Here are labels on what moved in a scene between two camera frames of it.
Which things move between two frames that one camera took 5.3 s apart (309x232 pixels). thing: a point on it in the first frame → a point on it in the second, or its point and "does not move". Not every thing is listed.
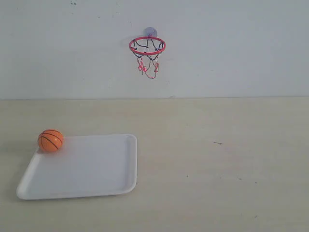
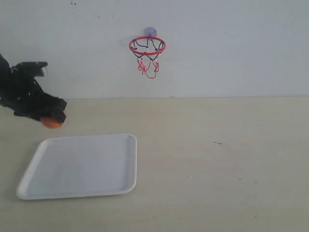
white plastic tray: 82,166 does not move
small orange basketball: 50,140 → 50,123
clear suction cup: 150,31 does not move
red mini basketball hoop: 146,49 does not move
